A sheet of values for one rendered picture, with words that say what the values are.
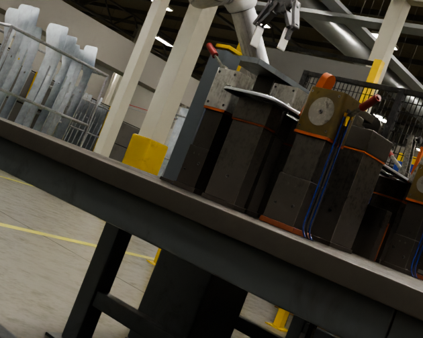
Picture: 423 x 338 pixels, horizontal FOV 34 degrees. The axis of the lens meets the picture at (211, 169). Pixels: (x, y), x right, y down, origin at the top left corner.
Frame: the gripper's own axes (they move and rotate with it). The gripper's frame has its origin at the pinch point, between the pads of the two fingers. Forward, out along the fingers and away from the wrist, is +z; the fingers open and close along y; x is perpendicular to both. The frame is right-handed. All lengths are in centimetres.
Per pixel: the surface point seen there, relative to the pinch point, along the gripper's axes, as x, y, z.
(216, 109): -25.2, 20.0, 29.3
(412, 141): 81, 6, 4
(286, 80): 9.7, 4.0, 8.1
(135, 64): 319, -633, -70
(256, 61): -6.0, 4.9, 7.9
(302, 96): 3.8, 20.0, 13.8
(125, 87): 318, -634, -37
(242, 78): -23.0, 23.1, 18.6
